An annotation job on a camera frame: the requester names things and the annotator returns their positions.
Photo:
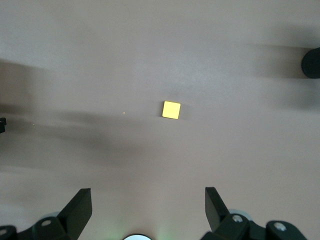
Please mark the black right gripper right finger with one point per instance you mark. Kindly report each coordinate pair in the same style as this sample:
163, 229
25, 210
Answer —
225, 225

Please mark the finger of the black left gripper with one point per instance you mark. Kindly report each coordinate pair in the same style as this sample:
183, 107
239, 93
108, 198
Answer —
2, 125

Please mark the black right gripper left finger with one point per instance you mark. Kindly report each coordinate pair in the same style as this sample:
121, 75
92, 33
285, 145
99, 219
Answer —
72, 217

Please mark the yellow cube block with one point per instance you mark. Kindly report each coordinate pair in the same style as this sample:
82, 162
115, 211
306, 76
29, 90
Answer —
171, 110

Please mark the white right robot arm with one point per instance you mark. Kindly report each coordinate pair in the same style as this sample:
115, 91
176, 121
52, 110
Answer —
136, 237

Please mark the brown table cover cloth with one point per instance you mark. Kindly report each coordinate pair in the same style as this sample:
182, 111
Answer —
150, 50

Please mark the black round object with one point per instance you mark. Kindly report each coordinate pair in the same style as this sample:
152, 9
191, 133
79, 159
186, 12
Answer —
312, 62

